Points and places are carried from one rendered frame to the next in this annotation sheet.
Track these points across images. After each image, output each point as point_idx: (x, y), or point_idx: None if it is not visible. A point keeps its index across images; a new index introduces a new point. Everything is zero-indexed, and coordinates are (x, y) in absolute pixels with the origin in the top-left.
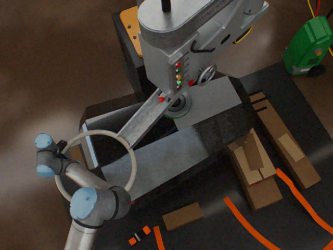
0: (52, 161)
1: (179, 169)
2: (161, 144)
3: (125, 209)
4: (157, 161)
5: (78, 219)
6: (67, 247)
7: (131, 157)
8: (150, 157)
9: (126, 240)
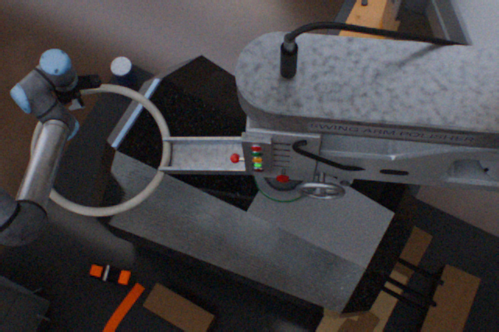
0: (39, 97)
1: (207, 256)
2: (210, 203)
3: (8, 241)
4: (188, 217)
5: None
6: None
7: (151, 181)
8: (183, 203)
9: (90, 261)
